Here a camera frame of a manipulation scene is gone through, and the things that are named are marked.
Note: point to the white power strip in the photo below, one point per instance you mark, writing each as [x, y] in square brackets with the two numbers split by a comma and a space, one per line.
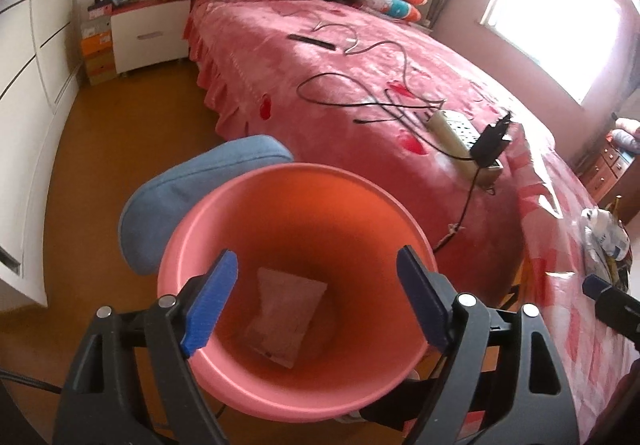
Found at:
[452, 130]

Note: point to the blue padded chair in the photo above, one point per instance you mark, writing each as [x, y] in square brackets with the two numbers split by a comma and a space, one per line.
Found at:
[165, 205]

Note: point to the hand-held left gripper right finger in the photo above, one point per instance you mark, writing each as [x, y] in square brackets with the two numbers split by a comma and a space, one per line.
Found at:
[420, 300]

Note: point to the table with checked tablecloth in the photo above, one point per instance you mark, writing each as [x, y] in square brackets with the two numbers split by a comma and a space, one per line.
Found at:
[555, 245]

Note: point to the bright window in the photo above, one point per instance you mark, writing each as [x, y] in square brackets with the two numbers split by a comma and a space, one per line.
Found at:
[555, 15]

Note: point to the white wardrobe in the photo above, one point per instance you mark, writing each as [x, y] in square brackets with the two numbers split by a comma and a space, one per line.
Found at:
[30, 75]

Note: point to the pink plastic bin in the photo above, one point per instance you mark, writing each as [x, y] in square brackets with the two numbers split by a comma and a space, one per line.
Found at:
[310, 205]

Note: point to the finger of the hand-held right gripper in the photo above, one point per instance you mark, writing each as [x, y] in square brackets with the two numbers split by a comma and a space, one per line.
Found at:
[595, 285]

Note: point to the orange shoe box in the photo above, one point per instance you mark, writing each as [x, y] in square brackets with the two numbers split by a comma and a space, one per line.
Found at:
[97, 45]

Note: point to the white nightstand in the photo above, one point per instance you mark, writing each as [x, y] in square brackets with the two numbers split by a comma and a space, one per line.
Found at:
[150, 35]

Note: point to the brown cardboard box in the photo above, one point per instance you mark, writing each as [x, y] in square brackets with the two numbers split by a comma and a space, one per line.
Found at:
[100, 70]

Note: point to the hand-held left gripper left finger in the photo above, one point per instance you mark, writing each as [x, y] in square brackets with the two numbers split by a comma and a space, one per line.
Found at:
[210, 305]

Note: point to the blue white snack packet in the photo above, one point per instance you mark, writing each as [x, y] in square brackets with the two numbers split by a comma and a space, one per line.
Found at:
[607, 235]

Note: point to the pale pink wrapper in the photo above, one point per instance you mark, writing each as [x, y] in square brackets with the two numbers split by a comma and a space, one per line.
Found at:
[285, 310]

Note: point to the black power adapter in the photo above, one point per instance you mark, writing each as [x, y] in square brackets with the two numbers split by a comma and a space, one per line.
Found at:
[490, 142]

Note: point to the bed with pink blanket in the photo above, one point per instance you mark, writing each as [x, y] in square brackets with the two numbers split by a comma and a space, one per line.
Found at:
[280, 70]

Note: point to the folded pink blankets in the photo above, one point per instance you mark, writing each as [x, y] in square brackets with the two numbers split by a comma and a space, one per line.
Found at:
[627, 132]

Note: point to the wooden dresser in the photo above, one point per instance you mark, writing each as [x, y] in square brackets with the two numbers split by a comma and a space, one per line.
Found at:
[607, 170]

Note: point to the black remote control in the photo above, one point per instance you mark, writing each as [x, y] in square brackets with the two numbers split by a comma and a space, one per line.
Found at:
[310, 41]

